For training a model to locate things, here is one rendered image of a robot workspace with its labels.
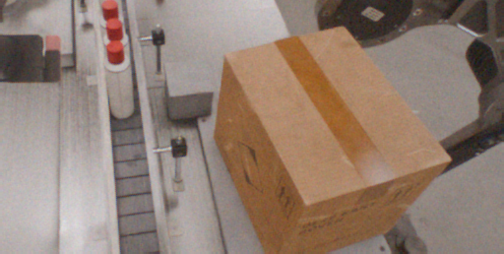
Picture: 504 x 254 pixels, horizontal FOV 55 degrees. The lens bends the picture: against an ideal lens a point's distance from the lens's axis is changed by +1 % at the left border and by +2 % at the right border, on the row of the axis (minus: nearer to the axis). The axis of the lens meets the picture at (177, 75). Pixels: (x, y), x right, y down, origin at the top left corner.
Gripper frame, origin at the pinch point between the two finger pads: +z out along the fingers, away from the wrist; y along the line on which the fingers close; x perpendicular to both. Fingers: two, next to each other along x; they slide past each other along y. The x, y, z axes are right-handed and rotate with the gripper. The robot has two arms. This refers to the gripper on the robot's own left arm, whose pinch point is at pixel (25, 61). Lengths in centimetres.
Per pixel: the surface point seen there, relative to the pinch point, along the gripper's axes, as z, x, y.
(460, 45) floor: 167, -14, -171
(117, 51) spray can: 13.8, -2.4, -12.9
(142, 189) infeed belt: 18.5, 24.3, -16.8
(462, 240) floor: 103, 63, -130
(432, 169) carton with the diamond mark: -4, 17, -61
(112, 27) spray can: 17.9, -7.5, -11.5
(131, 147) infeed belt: 24.5, 16.8, -14.3
